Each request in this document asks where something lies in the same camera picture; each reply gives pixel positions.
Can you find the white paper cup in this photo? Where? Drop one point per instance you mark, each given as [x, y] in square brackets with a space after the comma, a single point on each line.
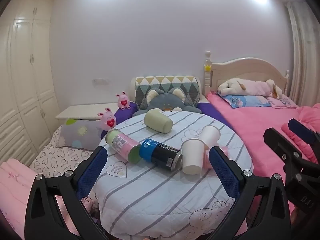
[210, 135]
[192, 156]

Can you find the white nightstand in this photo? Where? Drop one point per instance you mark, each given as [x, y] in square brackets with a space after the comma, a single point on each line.
[82, 111]

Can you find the grey cat plush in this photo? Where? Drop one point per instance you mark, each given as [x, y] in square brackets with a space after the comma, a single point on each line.
[162, 102]

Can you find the striped white round cloth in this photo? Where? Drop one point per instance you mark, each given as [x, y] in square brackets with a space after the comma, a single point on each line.
[150, 195]

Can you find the pale green cup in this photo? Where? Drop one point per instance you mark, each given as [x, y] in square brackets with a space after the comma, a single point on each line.
[157, 120]

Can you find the pink plastic cup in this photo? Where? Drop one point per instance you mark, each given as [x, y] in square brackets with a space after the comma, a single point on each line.
[206, 158]

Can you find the blue and black canister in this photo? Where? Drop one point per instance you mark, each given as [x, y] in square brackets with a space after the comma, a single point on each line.
[160, 153]

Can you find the pink printed pillow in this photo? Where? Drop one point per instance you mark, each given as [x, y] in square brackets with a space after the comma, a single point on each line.
[282, 102]

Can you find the triangle patterned headboard cushion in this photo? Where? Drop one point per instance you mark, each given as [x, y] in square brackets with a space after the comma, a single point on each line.
[165, 82]

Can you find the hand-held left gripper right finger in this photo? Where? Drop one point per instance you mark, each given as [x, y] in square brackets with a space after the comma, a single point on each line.
[222, 168]

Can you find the white curtain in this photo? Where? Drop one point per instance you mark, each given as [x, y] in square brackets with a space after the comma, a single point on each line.
[303, 55]

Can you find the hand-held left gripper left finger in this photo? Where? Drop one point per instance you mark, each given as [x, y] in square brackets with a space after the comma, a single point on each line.
[96, 165]

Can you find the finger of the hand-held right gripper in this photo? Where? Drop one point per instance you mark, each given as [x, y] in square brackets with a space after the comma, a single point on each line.
[301, 130]
[277, 140]

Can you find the cream wooden bed headboard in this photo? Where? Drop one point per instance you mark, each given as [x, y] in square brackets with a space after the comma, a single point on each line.
[245, 68]

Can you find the cream wardrobe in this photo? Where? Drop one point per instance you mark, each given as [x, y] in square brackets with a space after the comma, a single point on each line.
[25, 92]

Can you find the white and pink plush toy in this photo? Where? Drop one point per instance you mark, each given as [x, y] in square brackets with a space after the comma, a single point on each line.
[250, 86]

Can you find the large pink pig plush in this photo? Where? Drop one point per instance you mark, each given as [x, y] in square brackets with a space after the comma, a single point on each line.
[108, 120]

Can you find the blue cartoon pillow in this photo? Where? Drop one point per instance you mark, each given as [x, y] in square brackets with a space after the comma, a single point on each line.
[245, 101]

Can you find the yellow crown sticker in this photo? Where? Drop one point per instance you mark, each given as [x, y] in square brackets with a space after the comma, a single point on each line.
[207, 67]

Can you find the small pink pig plush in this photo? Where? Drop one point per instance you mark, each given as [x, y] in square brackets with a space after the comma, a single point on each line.
[123, 101]

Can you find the heart print bed sheet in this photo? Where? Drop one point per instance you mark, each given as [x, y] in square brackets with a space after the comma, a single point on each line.
[62, 158]

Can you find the grey dotted pillow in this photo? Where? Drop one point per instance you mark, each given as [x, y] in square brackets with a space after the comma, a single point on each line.
[80, 132]

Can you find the pale pink quilt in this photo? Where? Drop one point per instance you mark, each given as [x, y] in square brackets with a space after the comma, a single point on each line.
[15, 187]

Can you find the bright pink blanket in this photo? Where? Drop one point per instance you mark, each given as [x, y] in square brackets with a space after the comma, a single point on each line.
[250, 130]

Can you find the pink and green canister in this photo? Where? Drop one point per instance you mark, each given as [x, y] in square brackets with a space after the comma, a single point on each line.
[122, 143]

